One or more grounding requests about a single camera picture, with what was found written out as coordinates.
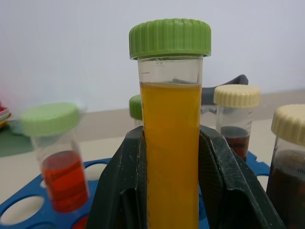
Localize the blue test tube rack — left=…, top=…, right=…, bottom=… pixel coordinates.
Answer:
left=0, top=151, right=271, bottom=229

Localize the red liquid tube green cap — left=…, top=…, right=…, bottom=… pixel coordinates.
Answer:
left=20, top=102, right=90, bottom=213

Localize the stack of colourful plates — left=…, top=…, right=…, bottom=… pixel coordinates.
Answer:
left=0, top=100, right=12, bottom=129

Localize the dark grey curved object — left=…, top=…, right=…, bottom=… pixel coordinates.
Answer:
left=172, top=74, right=249, bottom=114

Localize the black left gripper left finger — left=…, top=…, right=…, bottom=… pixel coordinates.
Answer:
left=86, top=125, right=149, bottom=229

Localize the test tube green cap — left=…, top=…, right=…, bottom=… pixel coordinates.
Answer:
left=129, top=94, right=144, bottom=128

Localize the brown liquid tube cream cap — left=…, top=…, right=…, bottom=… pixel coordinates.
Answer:
left=265, top=104, right=305, bottom=229
left=213, top=84, right=261, bottom=163

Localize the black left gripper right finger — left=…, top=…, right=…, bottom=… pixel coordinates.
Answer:
left=197, top=125, right=286, bottom=229

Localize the yellow liquid tube green cap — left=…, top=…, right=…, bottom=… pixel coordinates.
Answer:
left=129, top=18, right=212, bottom=229

